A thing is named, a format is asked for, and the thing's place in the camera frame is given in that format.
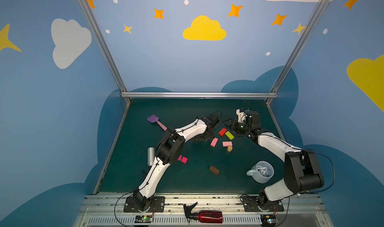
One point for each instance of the right controller board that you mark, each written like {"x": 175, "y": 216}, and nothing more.
{"x": 268, "y": 221}

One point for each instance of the silver metal can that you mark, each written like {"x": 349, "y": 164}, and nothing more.
{"x": 151, "y": 156}

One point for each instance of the brown wood block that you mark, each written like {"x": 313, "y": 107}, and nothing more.
{"x": 214, "y": 170}

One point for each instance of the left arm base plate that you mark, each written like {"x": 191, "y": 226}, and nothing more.
{"x": 157, "y": 204}

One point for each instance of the aluminium corner post left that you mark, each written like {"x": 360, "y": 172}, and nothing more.
{"x": 88, "y": 13}

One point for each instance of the red wood block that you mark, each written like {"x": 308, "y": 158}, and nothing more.
{"x": 222, "y": 132}

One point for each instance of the red spray bottle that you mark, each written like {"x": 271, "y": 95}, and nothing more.
{"x": 210, "y": 217}

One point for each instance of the controller board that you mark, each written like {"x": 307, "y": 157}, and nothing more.
{"x": 268, "y": 221}
{"x": 143, "y": 219}

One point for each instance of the left controller board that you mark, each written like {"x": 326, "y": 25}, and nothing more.
{"x": 143, "y": 219}

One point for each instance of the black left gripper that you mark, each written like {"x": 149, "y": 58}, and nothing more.
{"x": 202, "y": 134}

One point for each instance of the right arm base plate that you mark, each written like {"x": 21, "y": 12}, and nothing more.
{"x": 249, "y": 203}

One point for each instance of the dark pink cube block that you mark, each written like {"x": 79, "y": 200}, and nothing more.
{"x": 184, "y": 160}

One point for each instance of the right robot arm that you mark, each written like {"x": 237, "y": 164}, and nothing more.
{"x": 302, "y": 170}

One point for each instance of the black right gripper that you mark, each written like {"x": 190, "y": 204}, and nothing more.
{"x": 235, "y": 127}

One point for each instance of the light blue mug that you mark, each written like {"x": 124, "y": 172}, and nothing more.
{"x": 261, "y": 172}

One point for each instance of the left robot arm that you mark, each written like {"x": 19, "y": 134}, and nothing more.
{"x": 168, "y": 151}

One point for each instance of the purple pink toy spatula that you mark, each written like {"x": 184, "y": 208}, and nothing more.
{"x": 155, "y": 119}

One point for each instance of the aluminium corner post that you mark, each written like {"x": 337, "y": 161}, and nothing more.
{"x": 304, "y": 36}
{"x": 88, "y": 13}

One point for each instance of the light pink wood block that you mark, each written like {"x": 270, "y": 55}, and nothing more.
{"x": 227, "y": 143}

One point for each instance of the aluminium frame rail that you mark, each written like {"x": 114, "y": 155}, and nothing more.
{"x": 197, "y": 95}

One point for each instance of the yellow-green wood block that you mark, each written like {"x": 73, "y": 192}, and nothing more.
{"x": 229, "y": 135}

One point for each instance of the aluminium corner post right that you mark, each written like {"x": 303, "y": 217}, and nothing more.
{"x": 304, "y": 36}

